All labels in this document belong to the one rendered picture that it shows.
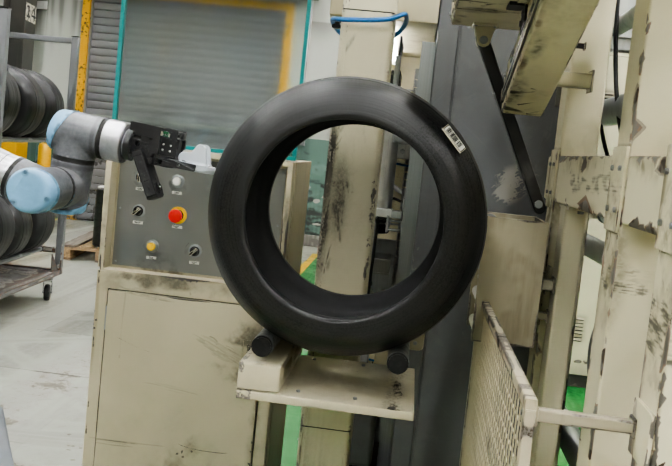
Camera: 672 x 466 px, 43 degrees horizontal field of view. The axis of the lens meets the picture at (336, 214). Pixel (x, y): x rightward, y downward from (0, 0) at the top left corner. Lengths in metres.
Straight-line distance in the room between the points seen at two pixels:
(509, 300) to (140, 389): 1.15
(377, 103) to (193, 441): 1.31
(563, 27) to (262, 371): 0.89
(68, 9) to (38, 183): 10.26
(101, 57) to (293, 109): 10.16
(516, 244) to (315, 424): 0.67
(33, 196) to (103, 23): 10.12
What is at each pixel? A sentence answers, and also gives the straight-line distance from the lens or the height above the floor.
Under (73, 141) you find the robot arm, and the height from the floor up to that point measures 1.28.
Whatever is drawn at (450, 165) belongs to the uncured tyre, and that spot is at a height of 1.31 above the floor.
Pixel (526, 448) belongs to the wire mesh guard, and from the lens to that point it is 1.26.
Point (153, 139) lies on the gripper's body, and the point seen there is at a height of 1.30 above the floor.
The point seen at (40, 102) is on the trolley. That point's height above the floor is 1.41.
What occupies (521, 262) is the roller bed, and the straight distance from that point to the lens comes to 2.02.
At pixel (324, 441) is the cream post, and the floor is 0.59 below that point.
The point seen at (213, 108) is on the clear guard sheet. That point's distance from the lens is 2.48.
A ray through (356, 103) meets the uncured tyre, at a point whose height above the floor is 1.41.
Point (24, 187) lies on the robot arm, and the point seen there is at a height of 1.18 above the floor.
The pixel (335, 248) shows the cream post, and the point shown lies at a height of 1.07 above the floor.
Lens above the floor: 1.32
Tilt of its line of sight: 4 degrees down
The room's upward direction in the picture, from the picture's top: 6 degrees clockwise
